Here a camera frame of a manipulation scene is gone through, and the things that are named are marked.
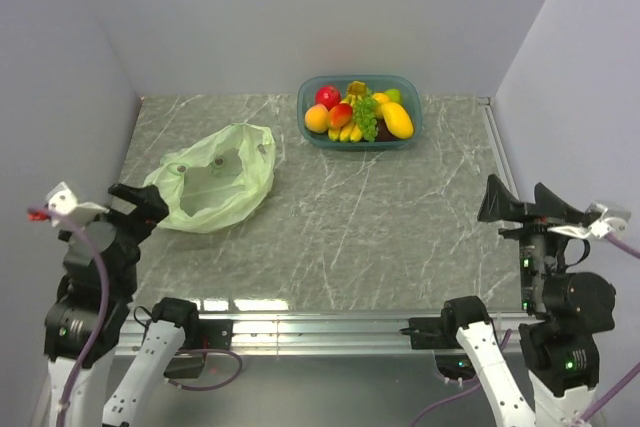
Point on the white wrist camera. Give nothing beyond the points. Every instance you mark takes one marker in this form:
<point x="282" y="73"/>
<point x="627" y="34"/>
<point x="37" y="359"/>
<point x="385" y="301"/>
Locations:
<point x="600" y="221"/>
<point x="63" y="201"/>

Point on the dark red apple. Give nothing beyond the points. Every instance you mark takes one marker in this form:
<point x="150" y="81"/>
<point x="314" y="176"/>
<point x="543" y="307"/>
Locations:
<point x="383" y="133"/>

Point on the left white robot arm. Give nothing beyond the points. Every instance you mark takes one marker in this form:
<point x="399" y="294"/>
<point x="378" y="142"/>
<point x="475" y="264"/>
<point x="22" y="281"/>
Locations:
<point x="83" y="327"/>

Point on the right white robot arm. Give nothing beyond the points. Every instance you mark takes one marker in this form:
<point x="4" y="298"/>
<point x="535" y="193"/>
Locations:
<point x="569" y="308"/>

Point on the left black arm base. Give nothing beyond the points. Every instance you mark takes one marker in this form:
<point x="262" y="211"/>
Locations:
<point x="210" y="334"/>

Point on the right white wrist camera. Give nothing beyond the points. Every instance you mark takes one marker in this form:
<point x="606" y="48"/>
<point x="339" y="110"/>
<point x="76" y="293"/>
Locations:
<point x="600" y="221"/>

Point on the yellow orange mango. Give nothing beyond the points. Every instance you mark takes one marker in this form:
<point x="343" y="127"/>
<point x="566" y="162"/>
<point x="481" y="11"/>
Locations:
<point x="397" y="120"/>

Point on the teal plastic container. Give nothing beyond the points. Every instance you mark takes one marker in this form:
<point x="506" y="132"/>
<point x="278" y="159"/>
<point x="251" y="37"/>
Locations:
<point x="375" y="83"/>

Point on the yellow banana bunch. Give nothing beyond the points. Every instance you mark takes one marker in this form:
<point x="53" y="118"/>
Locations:
<point x="354" y="90"/>

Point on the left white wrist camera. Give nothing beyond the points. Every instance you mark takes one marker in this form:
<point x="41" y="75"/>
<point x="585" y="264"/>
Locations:
<point x="63" y="201"/>

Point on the red chili pepper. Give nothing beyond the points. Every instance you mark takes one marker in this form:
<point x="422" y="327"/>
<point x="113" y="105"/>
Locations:
<point x="340" y="115"/>

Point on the green grape bunch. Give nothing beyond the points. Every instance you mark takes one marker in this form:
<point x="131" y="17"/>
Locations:
<point x="365" y="118"/>

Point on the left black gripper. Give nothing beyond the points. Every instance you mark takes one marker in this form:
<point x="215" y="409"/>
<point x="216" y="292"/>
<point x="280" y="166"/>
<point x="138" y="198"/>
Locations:
<point x="149" y="203"/>

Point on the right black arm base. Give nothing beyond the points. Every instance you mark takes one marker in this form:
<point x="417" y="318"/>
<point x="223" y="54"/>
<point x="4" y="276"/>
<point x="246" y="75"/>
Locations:
<point x="451" y="363"/>

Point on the green pear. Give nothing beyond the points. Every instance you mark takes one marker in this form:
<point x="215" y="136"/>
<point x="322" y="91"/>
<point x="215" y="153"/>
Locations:
<point x="394" y="95"/>

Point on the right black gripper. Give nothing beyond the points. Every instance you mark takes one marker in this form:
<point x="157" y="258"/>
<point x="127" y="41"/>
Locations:
<point x="500" y="200"/>

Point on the pale green plastic bag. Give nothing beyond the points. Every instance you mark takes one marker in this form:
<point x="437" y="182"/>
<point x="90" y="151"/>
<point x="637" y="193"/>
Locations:
<point x="217" y="182"/>

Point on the aluminium rail frame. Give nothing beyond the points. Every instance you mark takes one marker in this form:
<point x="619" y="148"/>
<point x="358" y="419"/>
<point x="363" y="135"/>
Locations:
<point x="282" y="334"/>

